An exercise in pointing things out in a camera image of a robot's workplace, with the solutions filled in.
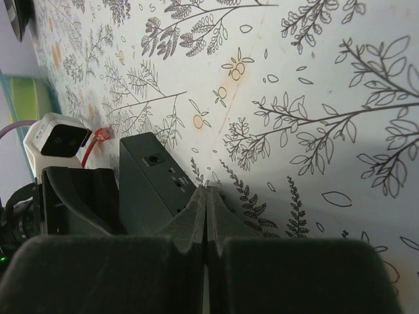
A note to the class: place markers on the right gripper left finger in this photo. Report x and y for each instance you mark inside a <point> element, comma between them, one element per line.
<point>159,273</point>

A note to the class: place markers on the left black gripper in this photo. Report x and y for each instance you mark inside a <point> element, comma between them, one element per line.
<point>73,202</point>

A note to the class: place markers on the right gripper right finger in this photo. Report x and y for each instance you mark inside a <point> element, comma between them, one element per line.
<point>250,274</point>

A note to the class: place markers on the black network switch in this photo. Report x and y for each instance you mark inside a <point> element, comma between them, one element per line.
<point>153,188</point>

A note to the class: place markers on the lime green bowl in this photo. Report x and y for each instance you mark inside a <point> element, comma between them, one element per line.
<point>23,94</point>

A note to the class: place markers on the translucent teal tray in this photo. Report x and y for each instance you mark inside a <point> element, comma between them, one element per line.
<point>47,101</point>

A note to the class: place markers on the floral table mat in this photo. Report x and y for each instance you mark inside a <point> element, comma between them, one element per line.
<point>303,113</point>

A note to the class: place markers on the brown striped rim plate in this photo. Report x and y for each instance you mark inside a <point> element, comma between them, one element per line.
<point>21,14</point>

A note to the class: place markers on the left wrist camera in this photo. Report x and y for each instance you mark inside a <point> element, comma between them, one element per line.
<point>54,141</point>

